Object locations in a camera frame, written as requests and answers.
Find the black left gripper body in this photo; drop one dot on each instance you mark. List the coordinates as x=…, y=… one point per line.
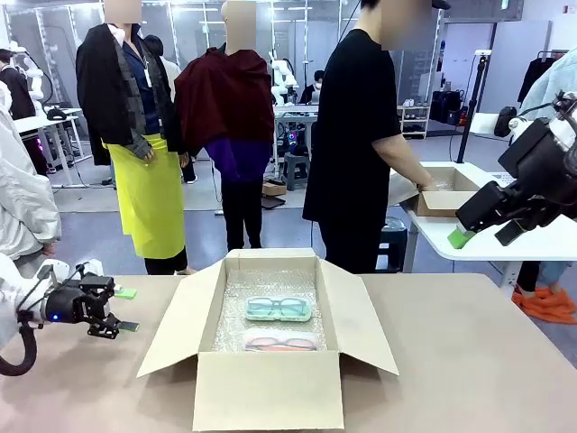
x=76, y=304

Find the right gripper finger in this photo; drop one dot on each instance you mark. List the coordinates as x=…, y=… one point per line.
x=511, y=232
x=484, y=207

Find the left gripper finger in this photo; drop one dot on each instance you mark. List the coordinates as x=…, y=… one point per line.
x=130, y=327
x=126, y=293

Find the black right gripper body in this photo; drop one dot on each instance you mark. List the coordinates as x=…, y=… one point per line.
x=545, y=176

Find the small cardboard box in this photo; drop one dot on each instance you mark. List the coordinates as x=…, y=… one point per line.
x=444, y=203

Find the pink glasses case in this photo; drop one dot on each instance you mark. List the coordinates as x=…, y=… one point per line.
x=245, y=347

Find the mint green glasses case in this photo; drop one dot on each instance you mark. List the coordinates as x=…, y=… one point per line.
x=252, y=318

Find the red framed glasses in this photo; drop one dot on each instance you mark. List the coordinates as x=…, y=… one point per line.
x=279, y=345

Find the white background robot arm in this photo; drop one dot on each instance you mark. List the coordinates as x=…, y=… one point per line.
x=284, y=76

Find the person's right forearm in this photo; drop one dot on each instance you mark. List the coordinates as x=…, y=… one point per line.
x=399, y=160

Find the white robot arm by desk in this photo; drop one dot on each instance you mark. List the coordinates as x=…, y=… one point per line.
x=33, y=76

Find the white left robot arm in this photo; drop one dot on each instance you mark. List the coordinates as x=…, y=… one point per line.
x=18, y=288

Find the person's right hand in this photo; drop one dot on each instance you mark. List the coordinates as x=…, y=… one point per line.
x=427, y=184

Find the white jacket person's hand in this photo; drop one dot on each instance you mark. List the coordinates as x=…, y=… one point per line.
x=50, y=247

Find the white side table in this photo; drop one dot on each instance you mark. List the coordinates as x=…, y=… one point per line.
x=451, y=243

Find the black hanging garment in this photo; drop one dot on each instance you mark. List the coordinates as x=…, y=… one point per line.
x=536, y=76

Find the black tripod stand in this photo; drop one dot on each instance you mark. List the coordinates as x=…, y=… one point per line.
x=471, y=104

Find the mannequin with yellow skirt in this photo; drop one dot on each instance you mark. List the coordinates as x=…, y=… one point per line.
x=144, y=189

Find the clear bubble wrap sheet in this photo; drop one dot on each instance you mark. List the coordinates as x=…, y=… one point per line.
x=234, y=306

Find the black bags pile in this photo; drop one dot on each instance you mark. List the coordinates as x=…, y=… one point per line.
x=446, y=107

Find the wooden shoe shelf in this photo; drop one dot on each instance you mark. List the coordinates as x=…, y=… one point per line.
x=414, y=122

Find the person in white jacket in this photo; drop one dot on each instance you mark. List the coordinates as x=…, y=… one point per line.
x=22, y=203

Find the large open cardboard box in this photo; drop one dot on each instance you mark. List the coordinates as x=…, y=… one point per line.
x=270, y=388

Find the person in black t-shirt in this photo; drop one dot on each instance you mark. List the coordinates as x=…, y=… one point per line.
x=342, y=135

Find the white office desk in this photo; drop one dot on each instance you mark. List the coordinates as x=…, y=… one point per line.
x=49, y=131

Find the small cardboard carton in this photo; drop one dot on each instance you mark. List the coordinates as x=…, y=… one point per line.
x=274, y=188

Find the grey plastic stool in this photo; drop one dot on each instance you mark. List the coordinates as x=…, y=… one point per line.
x=295, y=170

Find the person with face mask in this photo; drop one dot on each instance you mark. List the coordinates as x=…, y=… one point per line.
x=313, y=88

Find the mannequin with maroon shawl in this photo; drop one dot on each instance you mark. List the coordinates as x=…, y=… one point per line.
x=230, y=104

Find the person in black top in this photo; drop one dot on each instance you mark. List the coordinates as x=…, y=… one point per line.
x=15, y=90

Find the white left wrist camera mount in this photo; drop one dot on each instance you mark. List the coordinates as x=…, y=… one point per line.
x=90, y=267

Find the black camera bag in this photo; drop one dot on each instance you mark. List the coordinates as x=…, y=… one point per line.
x=505, y=122

